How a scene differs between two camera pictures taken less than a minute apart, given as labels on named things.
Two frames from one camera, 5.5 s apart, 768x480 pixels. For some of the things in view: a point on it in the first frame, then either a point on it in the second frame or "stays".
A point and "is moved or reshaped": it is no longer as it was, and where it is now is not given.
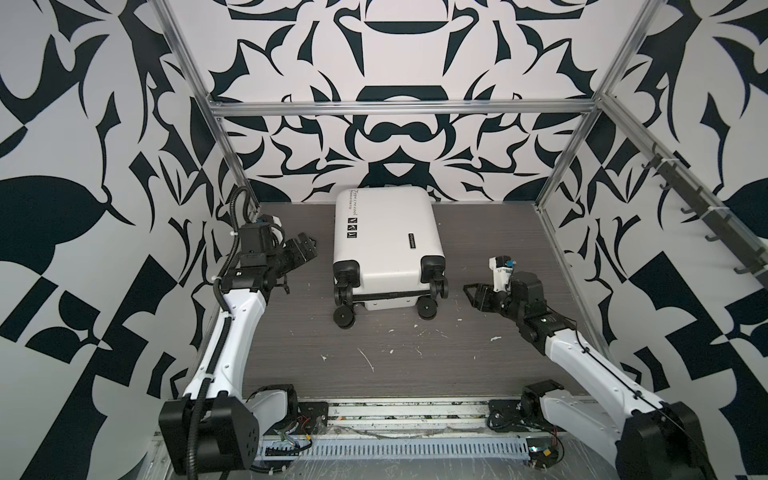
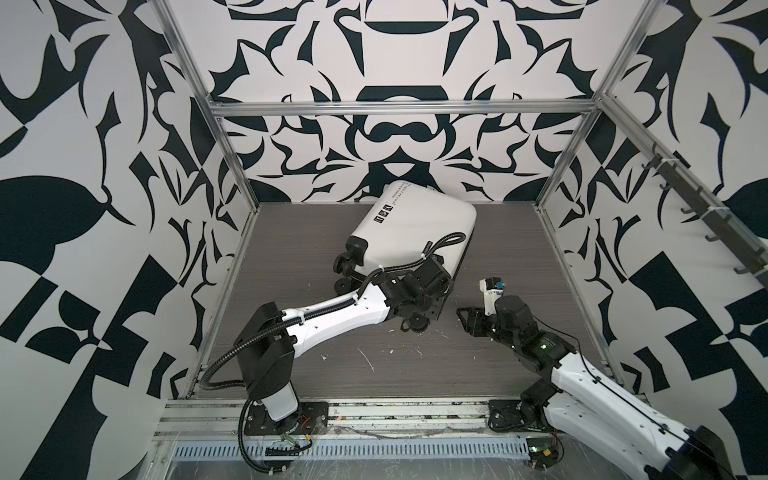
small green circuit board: x=543 y=451 stays
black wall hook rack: x=712 y=218 stays
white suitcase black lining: x=388 y=251 is moved or reshaped
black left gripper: x=298 y=255 to x=439 y=300
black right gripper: x=485 y=293 to x=471 y=321
